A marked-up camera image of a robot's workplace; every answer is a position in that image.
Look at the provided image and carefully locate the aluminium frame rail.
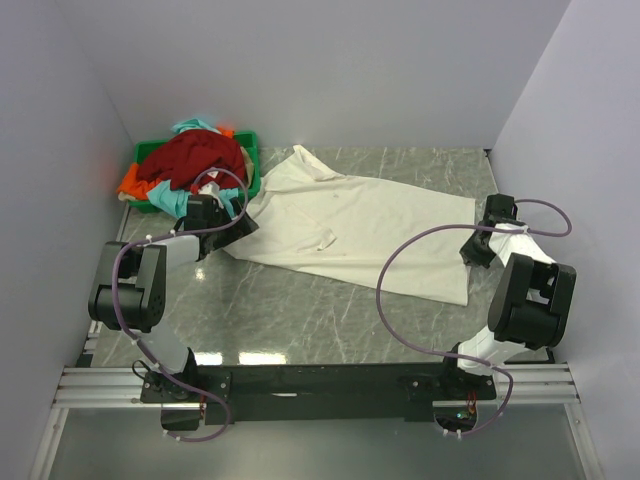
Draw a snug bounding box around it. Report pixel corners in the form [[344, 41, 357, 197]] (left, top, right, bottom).
[[52, 364, 581, 409]]

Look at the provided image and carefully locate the green plastic bin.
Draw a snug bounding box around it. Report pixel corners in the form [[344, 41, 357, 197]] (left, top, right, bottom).
[[117, 129, 260, 213]]

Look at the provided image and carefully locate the dark red t-shirt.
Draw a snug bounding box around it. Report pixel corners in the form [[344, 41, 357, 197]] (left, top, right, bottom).
[[137, 129, 246, 190]]

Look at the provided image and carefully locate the orange t-shirt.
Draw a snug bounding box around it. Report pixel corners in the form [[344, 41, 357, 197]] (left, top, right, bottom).
[[116, 127, 236, 201]]

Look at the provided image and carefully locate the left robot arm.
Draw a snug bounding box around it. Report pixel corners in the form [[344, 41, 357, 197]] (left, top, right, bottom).
[[88, 195, 259, 402]]

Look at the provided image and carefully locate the black base crossbar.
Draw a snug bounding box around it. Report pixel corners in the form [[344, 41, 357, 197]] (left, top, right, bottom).
[[140, 360, 496, 425]]

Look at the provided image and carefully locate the teal t-shirt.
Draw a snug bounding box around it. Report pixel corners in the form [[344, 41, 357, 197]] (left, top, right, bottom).
[[148, 118, 236, 218]]

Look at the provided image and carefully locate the cream white t-shirt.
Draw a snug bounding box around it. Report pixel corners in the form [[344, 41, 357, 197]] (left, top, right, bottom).
[[225, 145, 475, 306]]

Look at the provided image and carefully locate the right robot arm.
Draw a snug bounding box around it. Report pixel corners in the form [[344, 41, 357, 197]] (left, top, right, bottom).
[[438, 194, 577, 399]]

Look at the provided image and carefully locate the tan t-shirt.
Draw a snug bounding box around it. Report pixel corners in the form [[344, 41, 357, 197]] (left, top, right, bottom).
[[240, 146, 255, 188]]

